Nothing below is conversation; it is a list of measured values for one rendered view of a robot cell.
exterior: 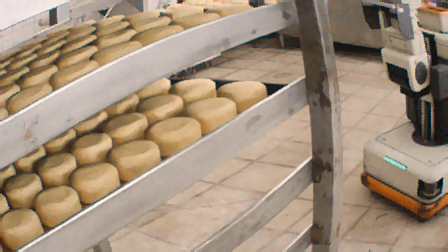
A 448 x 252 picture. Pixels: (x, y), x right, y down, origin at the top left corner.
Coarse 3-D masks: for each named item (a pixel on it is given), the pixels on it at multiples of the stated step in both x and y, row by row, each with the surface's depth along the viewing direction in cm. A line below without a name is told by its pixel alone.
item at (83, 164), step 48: (144, 96) 70; (192, 96) 66; (240, 96) 63; (48, 144) 57; (96, 144) 54; (144, 144) 53; (0, 192) 48; (48, 192) 44; (96, 192) 46; (0, 240) 39
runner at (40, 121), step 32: (288, 0) 61; (192, 32) 48; (224, 32) 52; (256, 32) 56; (128, 64) 42; (160, 64) 46; (64, 96) 37; (96, 96) 40; (0, 128) 31; (32, 128) 34; (64, 128) 37; (0, 160) 31
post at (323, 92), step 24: (312, 0) 60; (312, 24) 61; (312, 48) 63; (312, 72) 64; (336, 72) 65; (312, 96) 65; (336, 96) 65; (312, 120) 66; (336, 120) 65; (312, 144) 67; (336, 144) 66; (312, 168) 68; (336, 168) 67; (336, 192) 68; (312, 216) 70; (336, 216) 69; (312, 240) 71; (336, 240) 71
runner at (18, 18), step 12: (0, 0) 29; (12, 0) 31; (24, 0) 32; (36, 0) 33; (48, 0) 34; (60, 0) 35; (72, 0) 36; (0, 12) 30; (12, 12) 31; (24, 12) 32; (36, 12) 33; (0, 24) 30; (12, 24) 31
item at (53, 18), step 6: (60, 6) 85; (66, 6) 86; (54, 12) 85; (60, 12) 85; (66, 12) 87; (54, 18) 85; (60, 18) 86; (66, 18) 87; (54, 24) 86; (108, 240) 101; (96, 246) 99; (102, 246) 99; (108, 246) 101
